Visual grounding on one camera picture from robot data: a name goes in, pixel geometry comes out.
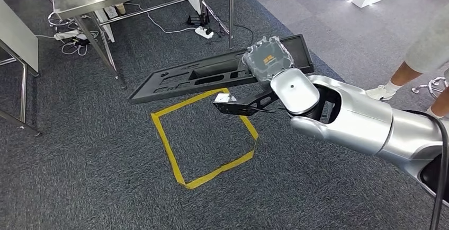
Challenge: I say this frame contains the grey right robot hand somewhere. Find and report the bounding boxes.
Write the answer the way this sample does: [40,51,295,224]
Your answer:
[241,36,294,83]

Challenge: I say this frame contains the black plastic panel part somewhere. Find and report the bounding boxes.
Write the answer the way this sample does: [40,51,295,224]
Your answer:
[129,34,315,104]

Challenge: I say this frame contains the stainless steel workbench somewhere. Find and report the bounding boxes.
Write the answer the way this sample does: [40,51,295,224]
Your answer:
[50,0,235,89]

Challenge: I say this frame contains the black box device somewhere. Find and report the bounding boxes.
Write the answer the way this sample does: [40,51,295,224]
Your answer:
[186,12,210,26]

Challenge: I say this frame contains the person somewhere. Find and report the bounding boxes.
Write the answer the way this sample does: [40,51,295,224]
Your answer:
[364,2,449,120]

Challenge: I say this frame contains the chrome stool base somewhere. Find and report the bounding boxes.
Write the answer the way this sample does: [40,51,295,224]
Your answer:
[411,76,449,99]

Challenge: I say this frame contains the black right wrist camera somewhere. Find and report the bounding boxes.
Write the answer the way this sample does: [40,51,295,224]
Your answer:
[213,91,280,118]

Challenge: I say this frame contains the white floor cable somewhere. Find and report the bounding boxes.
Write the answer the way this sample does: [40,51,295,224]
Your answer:
[123,2,197,34]

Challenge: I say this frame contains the white looped cable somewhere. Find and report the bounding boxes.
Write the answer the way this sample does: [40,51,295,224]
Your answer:
[35,23,100,57]

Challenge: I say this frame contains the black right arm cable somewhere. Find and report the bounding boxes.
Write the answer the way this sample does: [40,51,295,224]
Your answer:
[403,110,449,230]

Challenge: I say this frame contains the grey table steel frame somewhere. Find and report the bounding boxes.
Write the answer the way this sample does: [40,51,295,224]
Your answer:
[0,0,41,137]

